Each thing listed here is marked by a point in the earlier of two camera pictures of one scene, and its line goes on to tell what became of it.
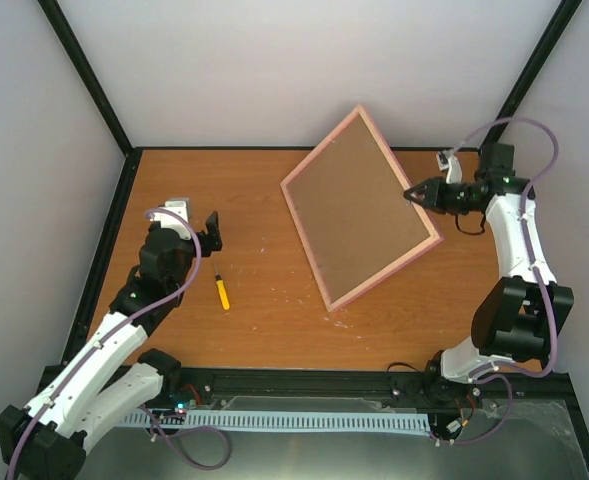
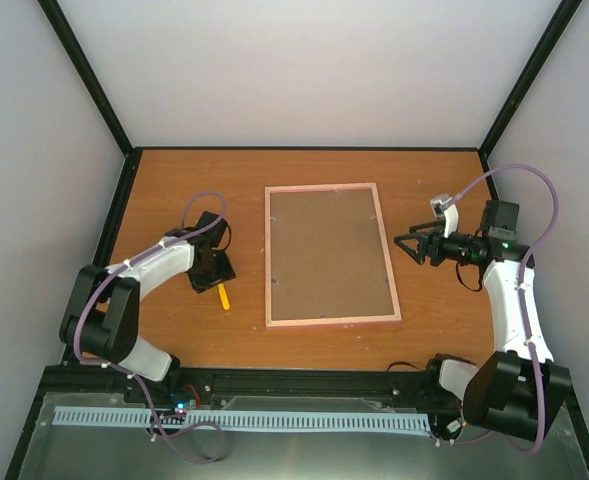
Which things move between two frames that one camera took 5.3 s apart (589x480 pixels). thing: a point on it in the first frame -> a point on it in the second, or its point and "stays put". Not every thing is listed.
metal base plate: (502, 439) stays put
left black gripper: (212, 234) -> (226, 272)
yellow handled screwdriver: (221, 287) stays put
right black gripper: (432, 190) -> (425, 242)
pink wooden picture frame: (348, 204) -> (268, 258)
